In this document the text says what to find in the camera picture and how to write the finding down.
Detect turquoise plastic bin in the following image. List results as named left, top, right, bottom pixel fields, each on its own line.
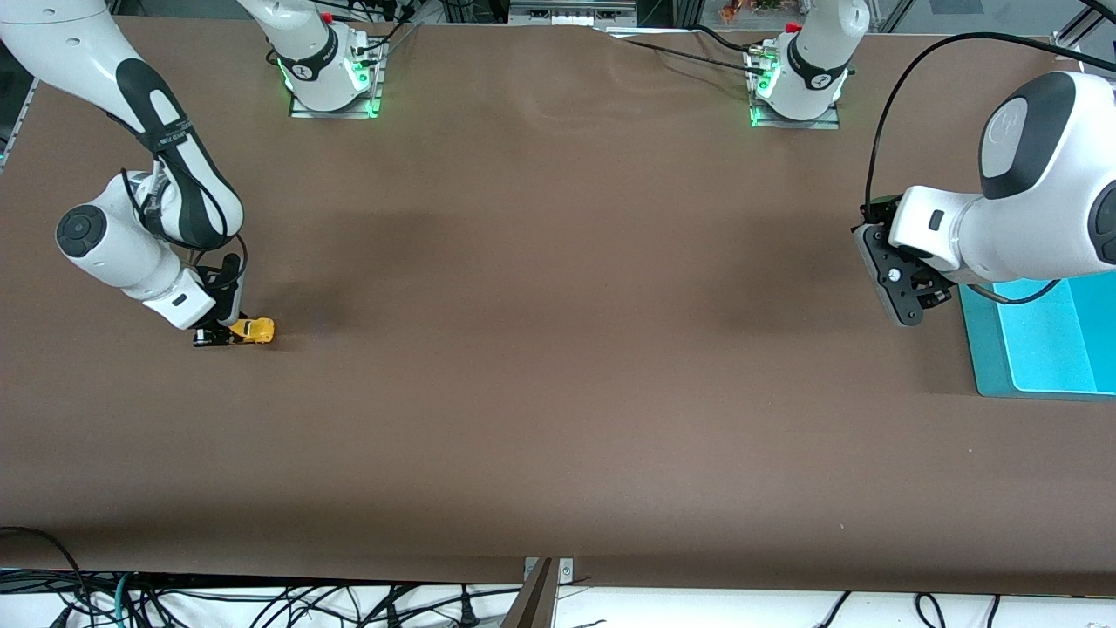
left=959, top=272, right=1116, bottom=400

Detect orange background items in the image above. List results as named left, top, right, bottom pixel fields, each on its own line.
left=718, top=0, right=787, bottom=24

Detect grey background device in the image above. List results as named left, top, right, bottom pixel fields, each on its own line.
left=508, top=0, right=639, bottom=27

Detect grey slanted stand leg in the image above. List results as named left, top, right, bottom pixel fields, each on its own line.
left=499, top=558, right=559, bottom=628

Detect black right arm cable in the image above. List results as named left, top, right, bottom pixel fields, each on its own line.
left=120, top=164, right=251, bottom=290

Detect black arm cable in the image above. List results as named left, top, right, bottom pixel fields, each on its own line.
left=864, top=31, right=1116, bottom=306
left=120, top=164, right=251, bottom=290

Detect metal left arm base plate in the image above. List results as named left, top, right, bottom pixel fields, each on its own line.
left=748, top=48, right=843, bottom=131

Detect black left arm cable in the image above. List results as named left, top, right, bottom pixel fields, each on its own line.
left=864, top=31, right=1116, bottom=306

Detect short black base cable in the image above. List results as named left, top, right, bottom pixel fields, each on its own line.
left=693, top=24, right=765, bottom=53

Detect long black base cable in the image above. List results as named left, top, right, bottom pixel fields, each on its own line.
left=621, top=35, right=759, bottom=72

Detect aluminium table corner bracket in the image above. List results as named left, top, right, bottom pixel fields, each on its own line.
left=1050, top=30, right=1092, bottom=64

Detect black looped floor cable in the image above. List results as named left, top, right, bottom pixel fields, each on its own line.
left=0, top=526, right=88, bottom=628

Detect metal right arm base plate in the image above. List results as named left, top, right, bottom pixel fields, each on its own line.
left=289, top=39, right=385, bottom=119

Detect black right base cable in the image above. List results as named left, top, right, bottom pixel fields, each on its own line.
left=353, top=16, right=421, bottom=60

